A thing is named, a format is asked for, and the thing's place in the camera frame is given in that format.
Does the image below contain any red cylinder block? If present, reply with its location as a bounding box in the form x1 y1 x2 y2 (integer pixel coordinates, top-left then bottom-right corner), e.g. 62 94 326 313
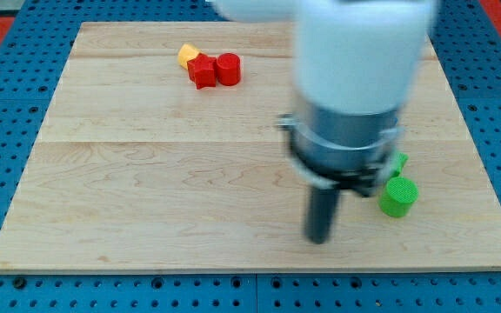
216 53 241 86

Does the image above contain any wooden board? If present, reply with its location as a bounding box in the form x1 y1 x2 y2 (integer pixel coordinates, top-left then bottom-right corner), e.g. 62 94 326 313
0 22 501 275

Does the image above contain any green cylinder block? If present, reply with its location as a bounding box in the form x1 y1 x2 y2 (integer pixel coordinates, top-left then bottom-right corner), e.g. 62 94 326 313
378 176 419 217

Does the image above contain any green star block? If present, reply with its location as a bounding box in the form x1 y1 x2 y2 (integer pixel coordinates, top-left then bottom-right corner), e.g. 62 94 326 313
391 151 409 177

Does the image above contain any yellow block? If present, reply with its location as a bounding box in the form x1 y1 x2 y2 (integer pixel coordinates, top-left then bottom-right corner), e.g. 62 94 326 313
177 43 201 70

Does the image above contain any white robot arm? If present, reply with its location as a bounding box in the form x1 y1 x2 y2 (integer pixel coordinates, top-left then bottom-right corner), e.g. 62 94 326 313
212 0 438 243

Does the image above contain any red star block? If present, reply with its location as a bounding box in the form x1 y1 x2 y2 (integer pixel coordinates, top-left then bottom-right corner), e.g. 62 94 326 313
187 53 217 90

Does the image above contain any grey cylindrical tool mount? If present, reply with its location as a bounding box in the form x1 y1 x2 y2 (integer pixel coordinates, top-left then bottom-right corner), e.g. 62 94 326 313
277 97 404 196

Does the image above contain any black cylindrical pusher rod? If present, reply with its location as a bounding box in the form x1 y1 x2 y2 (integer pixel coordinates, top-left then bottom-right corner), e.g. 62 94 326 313
304 186 340 244

